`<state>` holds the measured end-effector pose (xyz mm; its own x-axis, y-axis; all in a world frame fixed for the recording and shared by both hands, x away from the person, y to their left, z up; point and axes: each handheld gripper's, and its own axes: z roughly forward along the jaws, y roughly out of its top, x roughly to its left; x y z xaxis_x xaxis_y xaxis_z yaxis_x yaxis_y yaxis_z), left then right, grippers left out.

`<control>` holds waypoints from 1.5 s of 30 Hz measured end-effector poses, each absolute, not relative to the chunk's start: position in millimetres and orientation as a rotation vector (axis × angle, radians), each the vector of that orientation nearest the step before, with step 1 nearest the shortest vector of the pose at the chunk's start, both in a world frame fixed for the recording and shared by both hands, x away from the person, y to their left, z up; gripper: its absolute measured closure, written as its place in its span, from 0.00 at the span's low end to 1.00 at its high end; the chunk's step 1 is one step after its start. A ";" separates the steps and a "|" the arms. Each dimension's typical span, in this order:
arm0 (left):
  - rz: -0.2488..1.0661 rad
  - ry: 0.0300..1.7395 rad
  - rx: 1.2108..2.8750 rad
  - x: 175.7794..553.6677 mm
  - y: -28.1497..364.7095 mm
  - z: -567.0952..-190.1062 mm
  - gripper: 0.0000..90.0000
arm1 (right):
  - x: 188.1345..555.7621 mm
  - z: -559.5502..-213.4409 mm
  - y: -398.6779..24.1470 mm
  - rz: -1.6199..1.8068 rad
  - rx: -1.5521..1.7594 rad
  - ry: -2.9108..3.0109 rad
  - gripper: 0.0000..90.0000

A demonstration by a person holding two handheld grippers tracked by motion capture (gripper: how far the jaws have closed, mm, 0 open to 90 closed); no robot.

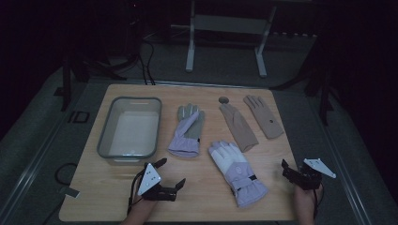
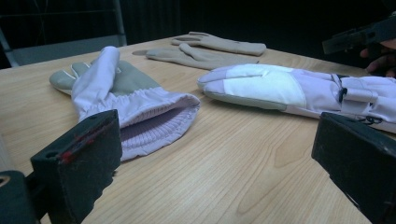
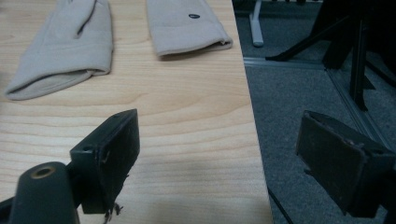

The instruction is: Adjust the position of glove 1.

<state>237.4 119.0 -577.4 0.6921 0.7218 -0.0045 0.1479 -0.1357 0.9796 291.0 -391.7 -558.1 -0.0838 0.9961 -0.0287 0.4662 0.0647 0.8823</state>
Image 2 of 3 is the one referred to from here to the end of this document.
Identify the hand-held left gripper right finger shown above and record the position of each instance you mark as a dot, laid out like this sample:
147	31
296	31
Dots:
361	161

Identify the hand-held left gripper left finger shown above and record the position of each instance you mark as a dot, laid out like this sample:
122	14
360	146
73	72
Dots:
77	174

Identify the white ski glove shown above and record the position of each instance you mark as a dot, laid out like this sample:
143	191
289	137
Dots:
102	81
264	84

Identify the beige knit glove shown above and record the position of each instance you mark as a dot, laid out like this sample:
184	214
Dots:
224	43
199	59

